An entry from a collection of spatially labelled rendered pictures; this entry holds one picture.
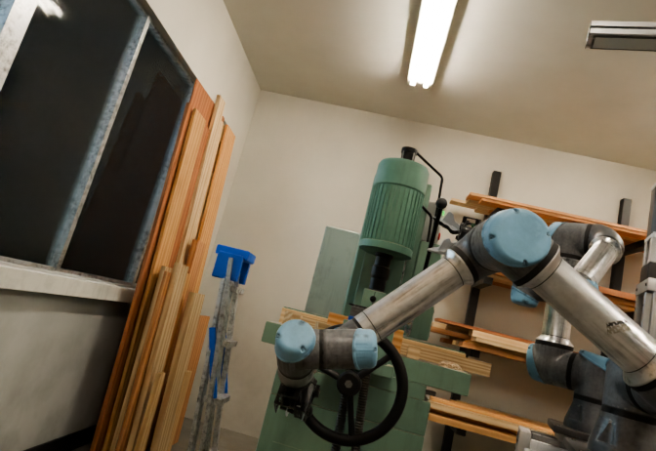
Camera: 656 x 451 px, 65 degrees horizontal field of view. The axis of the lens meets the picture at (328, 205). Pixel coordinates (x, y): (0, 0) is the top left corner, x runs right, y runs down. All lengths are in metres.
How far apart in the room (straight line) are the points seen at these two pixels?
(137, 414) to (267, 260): 1.71
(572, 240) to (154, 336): 2.04
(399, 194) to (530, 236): 0.69
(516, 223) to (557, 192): 3.41
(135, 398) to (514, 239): 2.24
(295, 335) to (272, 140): 3.49
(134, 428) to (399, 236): 1.82
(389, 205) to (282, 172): 2.69
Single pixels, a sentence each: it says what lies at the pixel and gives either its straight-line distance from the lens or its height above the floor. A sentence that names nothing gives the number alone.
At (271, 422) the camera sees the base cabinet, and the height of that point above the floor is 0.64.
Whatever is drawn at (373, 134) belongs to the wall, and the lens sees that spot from 4.34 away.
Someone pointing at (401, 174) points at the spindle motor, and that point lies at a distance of 1.67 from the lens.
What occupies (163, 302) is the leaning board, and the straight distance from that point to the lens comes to 2.86.
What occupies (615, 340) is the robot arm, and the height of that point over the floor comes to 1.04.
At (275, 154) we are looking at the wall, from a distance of 4.33.
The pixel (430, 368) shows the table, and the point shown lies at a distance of 1.52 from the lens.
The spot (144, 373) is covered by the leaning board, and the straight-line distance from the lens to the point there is 2.91.
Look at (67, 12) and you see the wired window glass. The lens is 2.35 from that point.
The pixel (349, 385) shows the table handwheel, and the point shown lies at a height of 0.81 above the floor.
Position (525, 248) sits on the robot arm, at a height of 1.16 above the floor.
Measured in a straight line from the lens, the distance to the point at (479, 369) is 1.69.
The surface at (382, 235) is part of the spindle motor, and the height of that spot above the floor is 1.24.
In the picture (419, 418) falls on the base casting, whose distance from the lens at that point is 1.53.
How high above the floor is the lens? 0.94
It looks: 12 degrees up
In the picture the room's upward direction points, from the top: 14 degrees clockwise
